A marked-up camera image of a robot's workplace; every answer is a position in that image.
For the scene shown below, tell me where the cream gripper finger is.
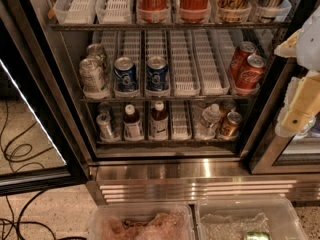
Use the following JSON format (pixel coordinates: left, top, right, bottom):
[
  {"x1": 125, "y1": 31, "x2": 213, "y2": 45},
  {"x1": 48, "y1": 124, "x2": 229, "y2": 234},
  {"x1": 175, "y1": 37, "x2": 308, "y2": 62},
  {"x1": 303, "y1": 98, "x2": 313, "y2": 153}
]
[
  {"x1": 274, "y1": 29, "x2": 301, "y2": 58},
  {"x1": 280, "y1": 75, "x2": 320, "y2": 132}
]

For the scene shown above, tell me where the blue pepsi can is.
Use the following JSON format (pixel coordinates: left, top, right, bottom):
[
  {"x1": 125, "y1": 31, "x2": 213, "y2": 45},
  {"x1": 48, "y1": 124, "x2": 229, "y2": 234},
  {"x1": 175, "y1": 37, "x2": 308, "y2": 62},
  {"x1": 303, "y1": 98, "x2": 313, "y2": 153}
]
[
  {"x1": 114, "y1": 56, "x2": 138, "y2": 92},
  {"x1": 147, "y1": 56, "x2": 168, "y2": 91}
]

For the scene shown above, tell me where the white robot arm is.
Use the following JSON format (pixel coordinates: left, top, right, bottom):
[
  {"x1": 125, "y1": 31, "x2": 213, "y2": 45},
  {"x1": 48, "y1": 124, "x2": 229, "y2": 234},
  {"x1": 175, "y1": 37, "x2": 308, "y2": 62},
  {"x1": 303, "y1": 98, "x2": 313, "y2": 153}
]
[{"x1": 274, "y1": 7, "x2": 320, "y2": 137}]

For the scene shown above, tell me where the red coke can rear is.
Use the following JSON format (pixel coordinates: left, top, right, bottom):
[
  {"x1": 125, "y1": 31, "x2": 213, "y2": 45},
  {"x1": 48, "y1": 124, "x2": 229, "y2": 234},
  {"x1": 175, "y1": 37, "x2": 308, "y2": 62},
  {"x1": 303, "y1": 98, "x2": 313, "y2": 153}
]
[{"x1": 229, "y1": 41, "x2": 257, "y2": 80}]

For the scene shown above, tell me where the red coke can front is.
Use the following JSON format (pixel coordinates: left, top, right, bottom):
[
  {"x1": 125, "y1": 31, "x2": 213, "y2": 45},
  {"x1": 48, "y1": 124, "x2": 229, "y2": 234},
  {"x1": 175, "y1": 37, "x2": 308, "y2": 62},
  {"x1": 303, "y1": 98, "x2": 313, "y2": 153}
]
[{"x1": 235, "y1": 54, "x2": 265, "y2": 89}]

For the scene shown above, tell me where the gold can rear bottom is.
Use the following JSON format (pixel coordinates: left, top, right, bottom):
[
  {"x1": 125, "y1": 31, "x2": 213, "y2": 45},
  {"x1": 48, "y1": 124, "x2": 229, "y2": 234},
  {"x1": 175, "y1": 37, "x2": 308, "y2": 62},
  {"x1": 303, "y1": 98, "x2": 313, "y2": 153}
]
[{"x1": 219, "y1": 99, "x2": 236, "y2": 117}]

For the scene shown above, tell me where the gold can front bottom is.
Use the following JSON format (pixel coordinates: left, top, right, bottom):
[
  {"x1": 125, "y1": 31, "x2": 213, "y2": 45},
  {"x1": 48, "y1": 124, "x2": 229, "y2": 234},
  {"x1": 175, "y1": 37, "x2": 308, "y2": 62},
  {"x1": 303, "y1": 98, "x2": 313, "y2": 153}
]
[{"x1": 219, "y1": 111, "x2": 242, "y2": 136}]

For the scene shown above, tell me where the steel fridge cabinet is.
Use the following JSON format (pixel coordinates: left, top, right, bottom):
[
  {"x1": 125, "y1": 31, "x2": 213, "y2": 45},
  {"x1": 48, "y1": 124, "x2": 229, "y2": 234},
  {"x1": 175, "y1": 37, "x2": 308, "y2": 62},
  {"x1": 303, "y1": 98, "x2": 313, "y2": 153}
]
[{"x1": 30, "y1": 0, "x2": 319, "y2": 204}]

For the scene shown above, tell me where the green can in bin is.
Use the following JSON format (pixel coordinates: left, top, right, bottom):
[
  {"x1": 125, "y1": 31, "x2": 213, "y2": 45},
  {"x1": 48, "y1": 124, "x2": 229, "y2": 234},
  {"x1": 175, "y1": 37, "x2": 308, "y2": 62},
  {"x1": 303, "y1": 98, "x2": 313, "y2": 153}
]
[{"x1": 243, "y1": 231, "x2": 271, "y2": 240}]

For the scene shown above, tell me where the slim silver can rear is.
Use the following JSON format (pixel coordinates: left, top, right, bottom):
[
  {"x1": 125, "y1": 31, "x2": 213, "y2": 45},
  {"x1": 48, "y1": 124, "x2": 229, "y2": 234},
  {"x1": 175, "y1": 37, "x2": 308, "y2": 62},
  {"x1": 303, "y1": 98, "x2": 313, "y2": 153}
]
[{"x1": 97, "y1": 102, "x2": 115, "y2": 122}]

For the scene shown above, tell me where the slim silver can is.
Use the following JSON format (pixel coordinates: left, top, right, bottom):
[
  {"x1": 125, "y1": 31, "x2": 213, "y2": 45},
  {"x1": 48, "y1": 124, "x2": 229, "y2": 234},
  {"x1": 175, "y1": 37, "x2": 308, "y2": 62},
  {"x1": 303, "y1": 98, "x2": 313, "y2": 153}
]
[
  {"x1": 97, "y1": 102, "x2": 115, "y2": 122},
  {"x1": 96, "y1": 113, "x2": 115, "y2": 139}
]

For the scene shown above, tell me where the silver can rear left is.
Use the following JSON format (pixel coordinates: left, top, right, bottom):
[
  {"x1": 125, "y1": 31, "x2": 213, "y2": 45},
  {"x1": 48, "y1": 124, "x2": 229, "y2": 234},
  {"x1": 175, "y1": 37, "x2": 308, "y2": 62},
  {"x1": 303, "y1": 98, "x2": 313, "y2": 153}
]
[{"x1": 86, "y1": 43, "x2": 108, "y2": 70}]

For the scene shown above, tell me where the silver can front left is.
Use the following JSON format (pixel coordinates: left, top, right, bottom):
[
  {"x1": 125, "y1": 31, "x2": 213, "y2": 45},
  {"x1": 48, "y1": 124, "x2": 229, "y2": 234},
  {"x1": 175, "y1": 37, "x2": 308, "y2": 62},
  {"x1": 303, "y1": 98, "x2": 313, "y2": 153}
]
[{"x1": 79, "y1": 58, "x2": 106, "y2": 93}]

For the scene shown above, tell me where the slim silver can front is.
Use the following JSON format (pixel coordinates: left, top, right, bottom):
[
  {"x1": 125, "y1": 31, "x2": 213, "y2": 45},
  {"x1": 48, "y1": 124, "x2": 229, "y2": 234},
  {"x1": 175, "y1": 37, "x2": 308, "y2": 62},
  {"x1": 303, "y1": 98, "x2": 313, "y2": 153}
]
[{"x1": 96, "y1": 113, "x2": 115, "y2": 139}]

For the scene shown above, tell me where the open glass fridge door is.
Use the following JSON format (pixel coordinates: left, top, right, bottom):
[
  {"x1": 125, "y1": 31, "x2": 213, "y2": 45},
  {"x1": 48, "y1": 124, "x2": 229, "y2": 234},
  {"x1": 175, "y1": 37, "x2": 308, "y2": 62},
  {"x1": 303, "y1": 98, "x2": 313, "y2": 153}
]
[{"x1": 0, "y1": 0, "x2": 89, "y2": 195}]

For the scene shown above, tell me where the clear water bottle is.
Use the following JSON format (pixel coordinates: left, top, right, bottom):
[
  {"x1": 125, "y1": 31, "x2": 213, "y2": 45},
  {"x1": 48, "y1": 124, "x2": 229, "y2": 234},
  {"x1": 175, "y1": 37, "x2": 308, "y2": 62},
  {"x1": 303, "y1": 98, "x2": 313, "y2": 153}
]
[{"x1": 199, "y1": 103, "x2": 221, "y2": 136}]

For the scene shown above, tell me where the clear plastic bin right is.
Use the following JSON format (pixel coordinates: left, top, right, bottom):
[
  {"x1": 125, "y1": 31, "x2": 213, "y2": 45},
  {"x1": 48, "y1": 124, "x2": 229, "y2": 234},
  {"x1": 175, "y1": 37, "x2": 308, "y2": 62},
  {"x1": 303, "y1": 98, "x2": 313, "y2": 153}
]
[{"x1": 195, "y1": 196, "x2": 308, "y2": 240}]

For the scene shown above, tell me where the clear plastic bin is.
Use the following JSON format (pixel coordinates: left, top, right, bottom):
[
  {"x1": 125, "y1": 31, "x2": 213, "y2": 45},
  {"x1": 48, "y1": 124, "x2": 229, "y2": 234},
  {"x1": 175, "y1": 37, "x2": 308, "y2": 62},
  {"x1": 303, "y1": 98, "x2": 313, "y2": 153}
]
[
  {"x1": 195, "y1": 196, "x2": 308, "y2": 240},
  {"x1": 87, "y1": 202, "x2": 195, "y2": 240}
]

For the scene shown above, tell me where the brown bottle right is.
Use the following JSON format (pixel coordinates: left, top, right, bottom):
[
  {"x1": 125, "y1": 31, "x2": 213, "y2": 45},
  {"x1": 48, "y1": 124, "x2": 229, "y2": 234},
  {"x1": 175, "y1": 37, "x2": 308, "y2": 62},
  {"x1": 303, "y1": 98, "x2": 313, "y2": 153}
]
[{"x1": 150, "y1": 101, "x2": 168, "y2": 140}]

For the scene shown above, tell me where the brown bottle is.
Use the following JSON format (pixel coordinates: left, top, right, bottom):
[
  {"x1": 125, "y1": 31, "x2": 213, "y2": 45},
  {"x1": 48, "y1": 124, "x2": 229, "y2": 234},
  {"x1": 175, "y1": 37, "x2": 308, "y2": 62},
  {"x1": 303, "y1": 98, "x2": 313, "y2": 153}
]
[
  {"x1": 150, "y1": 101, "x2": 168, "y2": 140},
  {"x1": 124, "y1": 104, "x2": 144, "y2": 140}
]

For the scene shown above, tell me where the brown bottle left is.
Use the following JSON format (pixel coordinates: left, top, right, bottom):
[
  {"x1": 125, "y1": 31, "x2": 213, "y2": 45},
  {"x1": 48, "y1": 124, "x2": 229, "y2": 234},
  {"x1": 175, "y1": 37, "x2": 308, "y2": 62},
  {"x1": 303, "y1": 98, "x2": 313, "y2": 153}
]
[{"x1": 124, "y1": 104, "x2": 144, "y2": 140}]

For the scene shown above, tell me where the clear plastic bin left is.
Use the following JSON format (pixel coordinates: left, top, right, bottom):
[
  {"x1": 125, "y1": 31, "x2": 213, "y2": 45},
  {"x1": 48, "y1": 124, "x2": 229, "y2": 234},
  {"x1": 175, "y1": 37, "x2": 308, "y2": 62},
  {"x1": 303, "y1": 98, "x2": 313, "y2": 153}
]
[{"x1": 87, "y1": 202, "x2": 195, "y2": 240}]

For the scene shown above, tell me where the black floor cable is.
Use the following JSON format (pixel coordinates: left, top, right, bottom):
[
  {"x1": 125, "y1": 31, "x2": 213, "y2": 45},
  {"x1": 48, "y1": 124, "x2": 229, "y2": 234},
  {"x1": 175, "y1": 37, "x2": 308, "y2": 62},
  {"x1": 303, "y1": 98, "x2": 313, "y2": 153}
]
[{"x1": 0, "y1": 100, "x2": 88, "y2": 240}]

